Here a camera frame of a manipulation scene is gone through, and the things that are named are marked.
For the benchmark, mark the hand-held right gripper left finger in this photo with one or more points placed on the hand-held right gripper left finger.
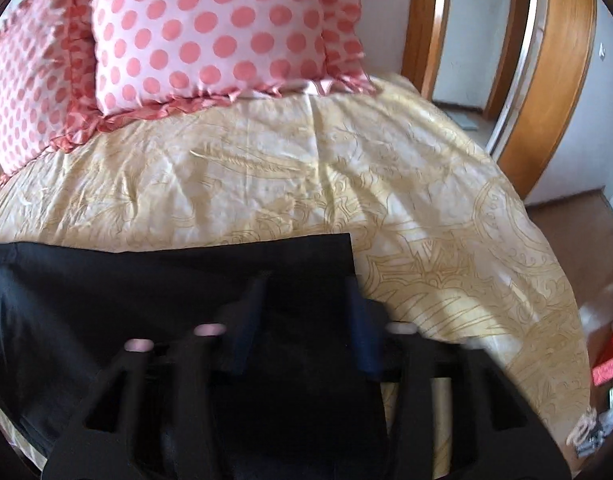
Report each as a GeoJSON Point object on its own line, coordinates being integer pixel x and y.
{"type": "Point", "coordinates": [242, 336]}

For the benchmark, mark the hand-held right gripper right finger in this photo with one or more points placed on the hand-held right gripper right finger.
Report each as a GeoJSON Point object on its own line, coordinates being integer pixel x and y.
{"type": "Point", "coordinates": [366, 340]}

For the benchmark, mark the black pants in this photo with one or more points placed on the black pants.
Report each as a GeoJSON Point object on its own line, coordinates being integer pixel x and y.
{"type": "Point", "coordinates": [86, 300]}

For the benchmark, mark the yellow patterned bedspread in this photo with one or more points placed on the yellow patterned bedspread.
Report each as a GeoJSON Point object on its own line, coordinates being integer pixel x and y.
{"type": "Point", "coordinates": [306, 170]}

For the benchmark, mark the clutter on floor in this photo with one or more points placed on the clutter on floor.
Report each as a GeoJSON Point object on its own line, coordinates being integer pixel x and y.
{"type": "Point", "coordinates": [591, 432]}

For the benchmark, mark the red packet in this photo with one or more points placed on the red packet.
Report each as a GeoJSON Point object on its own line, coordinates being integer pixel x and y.
{"type": "Point", "coordinates": [610, 362]}

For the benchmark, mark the large pink polka-dot pillow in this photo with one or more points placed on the large pink polka-dot pillow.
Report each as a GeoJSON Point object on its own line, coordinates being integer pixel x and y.
{"type": "Point", "coordinates": [206, 30]}

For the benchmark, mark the wooden door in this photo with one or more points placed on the wooden door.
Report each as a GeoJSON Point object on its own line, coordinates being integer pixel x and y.
{"type": "Point", "coordinates": [541, 75]}

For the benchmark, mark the small pink polka-dot pillow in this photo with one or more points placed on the small pink polka-dot pillow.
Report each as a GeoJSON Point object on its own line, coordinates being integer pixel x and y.
{"type": "Point", "coordinates": [34, 80]}

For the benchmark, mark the wooden door frame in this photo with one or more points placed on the wooden door frame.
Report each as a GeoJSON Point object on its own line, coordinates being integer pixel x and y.
{"type": "Point", "coordinates": [429, 25]}

